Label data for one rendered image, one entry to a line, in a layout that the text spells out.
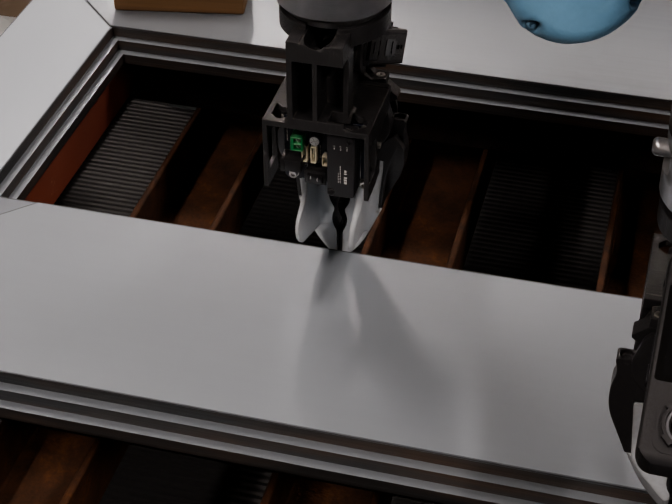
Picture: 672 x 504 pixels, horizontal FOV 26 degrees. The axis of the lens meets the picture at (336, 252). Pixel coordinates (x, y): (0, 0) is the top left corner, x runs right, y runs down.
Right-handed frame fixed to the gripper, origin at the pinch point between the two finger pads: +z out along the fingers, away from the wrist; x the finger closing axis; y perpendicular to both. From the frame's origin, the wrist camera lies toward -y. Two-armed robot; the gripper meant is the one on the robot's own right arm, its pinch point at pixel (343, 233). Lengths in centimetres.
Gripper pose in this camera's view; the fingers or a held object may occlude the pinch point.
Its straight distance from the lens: 105.5
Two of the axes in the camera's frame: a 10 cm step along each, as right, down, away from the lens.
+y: -2.6, 6.0, -7.6
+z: 0.0, 7.8, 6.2
